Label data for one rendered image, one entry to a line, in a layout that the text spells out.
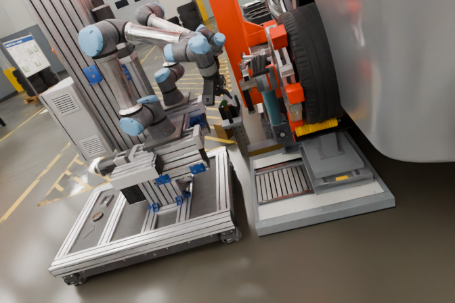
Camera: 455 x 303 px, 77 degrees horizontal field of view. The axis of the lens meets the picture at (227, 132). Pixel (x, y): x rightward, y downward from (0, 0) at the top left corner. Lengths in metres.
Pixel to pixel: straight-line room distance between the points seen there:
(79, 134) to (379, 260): 1.79
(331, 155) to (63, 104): 1.66
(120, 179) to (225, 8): 1.29
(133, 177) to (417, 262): 1.49
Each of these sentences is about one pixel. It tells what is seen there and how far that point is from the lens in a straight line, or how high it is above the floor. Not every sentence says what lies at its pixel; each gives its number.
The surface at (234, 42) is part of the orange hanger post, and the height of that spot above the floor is 1.03.
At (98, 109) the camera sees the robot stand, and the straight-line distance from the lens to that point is 1.86.
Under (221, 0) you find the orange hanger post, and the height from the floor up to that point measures 1.32.
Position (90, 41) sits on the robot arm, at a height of 1.41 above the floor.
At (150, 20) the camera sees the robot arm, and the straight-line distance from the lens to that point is 1.94.
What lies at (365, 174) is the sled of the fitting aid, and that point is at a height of 0.16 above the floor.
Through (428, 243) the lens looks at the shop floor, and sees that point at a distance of 1.86.
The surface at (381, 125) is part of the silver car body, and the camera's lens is 1.07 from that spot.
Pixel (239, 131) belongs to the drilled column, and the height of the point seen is 0.26.
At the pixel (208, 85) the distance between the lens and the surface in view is 1.21.
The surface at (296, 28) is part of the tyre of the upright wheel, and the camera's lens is 1.54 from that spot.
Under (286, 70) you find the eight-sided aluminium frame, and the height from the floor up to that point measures 0.96.
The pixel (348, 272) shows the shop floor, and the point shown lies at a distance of 1.73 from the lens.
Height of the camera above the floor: 1.45
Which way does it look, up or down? 27 degrees down
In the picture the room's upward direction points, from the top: 21 degrees counter-clockwise
